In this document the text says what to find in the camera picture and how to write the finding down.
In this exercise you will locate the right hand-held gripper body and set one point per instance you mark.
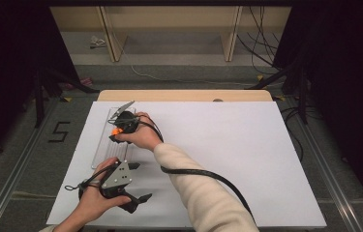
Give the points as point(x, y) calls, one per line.
point(128, 121)

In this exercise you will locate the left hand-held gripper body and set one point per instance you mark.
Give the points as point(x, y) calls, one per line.
point(117, 179)

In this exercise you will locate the orange table tennis ball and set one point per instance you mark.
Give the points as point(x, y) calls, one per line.
point(116, 131)

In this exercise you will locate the clear ribbed plastic tray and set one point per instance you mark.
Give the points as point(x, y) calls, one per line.
point(113, 153)

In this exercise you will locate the person's right hand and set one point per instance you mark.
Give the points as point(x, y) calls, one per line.
point(145, 137)

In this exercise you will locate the person's left hand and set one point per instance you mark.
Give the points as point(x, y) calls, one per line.
point(93, 201)

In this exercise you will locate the light wooden table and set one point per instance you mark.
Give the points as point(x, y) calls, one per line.
point(175, 95)

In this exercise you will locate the black metal stand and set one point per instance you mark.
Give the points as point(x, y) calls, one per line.
point(303, 96)
point(38, 103)

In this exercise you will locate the crumpled white object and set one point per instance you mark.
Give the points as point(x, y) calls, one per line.
point(97, 42)

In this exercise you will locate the white board sheet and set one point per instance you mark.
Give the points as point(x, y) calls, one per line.
point(234, 145)

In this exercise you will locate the light wooden shelf unit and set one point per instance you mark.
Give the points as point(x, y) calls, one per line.
point(169, 16)

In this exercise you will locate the black curtain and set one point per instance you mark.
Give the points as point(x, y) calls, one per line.
point(8, 64)
point(347, 80)

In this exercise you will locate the metal floor rail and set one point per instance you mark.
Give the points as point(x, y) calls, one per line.
point(330, 180)
point(8, 190)

